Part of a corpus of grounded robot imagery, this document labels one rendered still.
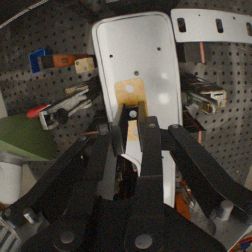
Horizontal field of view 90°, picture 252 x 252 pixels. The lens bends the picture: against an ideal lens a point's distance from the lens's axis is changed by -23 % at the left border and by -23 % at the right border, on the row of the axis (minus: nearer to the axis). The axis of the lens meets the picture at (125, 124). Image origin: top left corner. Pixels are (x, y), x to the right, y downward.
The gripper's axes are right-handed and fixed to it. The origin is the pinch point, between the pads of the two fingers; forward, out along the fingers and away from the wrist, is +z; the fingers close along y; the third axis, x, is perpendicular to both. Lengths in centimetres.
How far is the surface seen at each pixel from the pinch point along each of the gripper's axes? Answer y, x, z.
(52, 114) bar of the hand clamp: -14.3, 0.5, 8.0
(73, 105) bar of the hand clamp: -14.3, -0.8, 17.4
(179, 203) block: 16, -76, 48
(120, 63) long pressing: -3.4, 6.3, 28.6
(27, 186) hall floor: -199, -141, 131
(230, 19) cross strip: 31.5, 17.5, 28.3
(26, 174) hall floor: -185, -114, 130
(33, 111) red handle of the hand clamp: -24.0, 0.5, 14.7
